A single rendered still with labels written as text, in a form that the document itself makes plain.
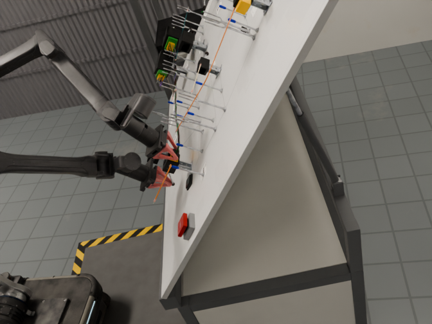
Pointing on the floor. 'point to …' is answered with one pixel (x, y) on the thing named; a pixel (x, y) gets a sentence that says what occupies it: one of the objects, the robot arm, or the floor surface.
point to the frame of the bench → (197, 302)
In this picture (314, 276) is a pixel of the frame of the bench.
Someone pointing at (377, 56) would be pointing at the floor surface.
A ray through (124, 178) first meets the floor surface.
